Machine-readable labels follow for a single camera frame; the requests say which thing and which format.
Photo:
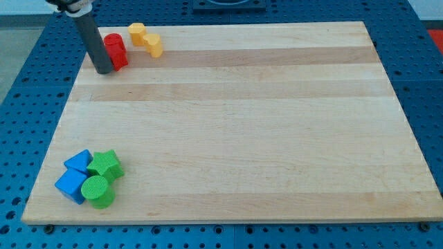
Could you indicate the robot arm end white collar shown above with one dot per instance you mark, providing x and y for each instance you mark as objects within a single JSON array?
[{"x": 73, "y": 8}]

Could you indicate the wooden board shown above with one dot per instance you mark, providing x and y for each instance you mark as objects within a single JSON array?
[{"x": 260, "y": 123}]

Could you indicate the yellow heart block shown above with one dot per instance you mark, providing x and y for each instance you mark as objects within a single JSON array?
[{"x": 153, "y": 44}]

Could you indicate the green star block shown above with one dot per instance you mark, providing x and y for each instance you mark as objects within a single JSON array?
[{"x": 107, "y": 165}]

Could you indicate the yellow hexagon block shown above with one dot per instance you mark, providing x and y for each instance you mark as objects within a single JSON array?
[{"x": 136, "y": 32}]

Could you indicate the red cylinder block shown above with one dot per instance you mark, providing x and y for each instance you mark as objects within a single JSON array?
[{"x": 116, "y": 50}]

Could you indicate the green cylinder block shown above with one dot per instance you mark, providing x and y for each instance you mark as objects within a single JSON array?
[{"x": 98, "y": 192}]

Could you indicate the blue triangle block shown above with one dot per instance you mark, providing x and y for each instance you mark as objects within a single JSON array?
[{"x": 80, "y": 161}]

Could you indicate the blue cube block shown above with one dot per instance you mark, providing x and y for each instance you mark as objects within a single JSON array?
[{"x": 70, "y": 183}]

